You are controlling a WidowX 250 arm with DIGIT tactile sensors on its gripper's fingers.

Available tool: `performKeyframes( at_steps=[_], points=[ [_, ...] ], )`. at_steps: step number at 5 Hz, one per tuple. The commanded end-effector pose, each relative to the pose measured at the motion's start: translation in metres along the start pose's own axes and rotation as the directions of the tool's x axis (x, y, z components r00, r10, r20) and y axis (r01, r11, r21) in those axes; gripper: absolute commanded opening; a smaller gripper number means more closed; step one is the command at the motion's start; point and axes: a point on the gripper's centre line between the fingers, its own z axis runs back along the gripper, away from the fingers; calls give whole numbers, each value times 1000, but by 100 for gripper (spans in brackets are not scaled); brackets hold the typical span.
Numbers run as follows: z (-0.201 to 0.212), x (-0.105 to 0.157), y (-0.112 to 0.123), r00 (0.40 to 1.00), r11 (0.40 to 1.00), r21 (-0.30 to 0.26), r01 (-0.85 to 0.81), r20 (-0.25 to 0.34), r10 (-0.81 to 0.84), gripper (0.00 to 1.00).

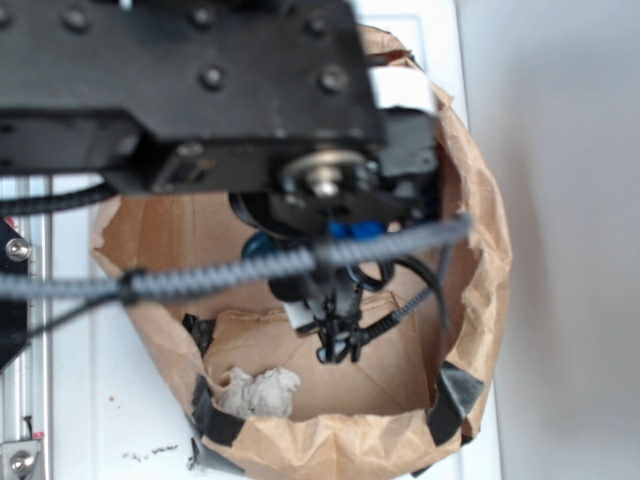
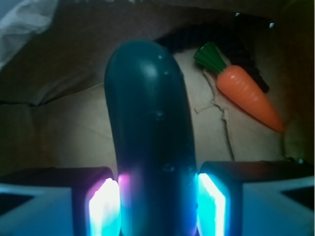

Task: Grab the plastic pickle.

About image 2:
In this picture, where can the orange plastic carrot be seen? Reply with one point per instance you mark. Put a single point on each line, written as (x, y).
(237, 85)

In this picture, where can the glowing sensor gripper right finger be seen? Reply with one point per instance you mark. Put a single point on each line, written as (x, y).
(263, 198)

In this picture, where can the dark green plastic pickle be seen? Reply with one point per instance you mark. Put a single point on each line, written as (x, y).
(152, 132)

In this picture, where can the brown paper bag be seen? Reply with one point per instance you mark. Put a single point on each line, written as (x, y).
(53, 55)

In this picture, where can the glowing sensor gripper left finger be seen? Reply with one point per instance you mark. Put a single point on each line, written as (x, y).
(60, 202)

